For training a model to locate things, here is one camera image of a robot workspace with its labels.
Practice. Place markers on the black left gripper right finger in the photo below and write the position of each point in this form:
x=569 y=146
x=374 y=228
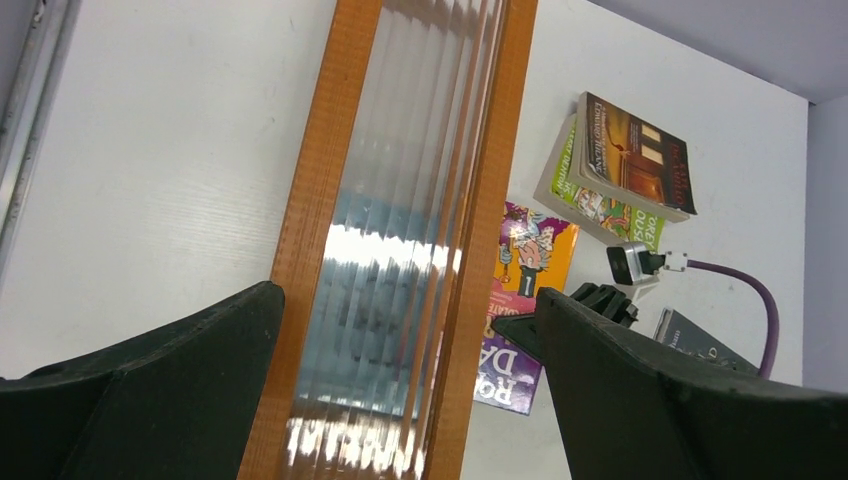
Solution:
x=628 y=407

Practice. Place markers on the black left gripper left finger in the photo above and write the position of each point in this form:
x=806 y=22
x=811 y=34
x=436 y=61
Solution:
x=176 y=402

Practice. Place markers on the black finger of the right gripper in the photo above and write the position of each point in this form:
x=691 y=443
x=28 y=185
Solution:
x=520 y=330
x=608 y=301

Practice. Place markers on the colourful Roald Dahl paperback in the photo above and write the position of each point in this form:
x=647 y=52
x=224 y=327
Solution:
x=534 y=250

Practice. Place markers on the orange wooden file rack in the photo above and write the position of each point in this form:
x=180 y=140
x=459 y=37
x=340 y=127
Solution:
x=388 y=241

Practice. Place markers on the dark Moon and Sixpence book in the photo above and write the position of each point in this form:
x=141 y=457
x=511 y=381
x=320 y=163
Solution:
x=679 y=333

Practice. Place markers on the green cover paperback book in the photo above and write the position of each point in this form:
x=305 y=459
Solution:
x=608 y=220

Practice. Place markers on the brown cover paperback book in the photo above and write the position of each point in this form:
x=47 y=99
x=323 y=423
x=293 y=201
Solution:
x=623 y=157

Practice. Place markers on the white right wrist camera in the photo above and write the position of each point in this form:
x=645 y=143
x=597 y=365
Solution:
x=633 y=263

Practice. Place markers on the aluminium rail frame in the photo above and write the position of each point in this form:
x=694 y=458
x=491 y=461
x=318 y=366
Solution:
x=37 y=77

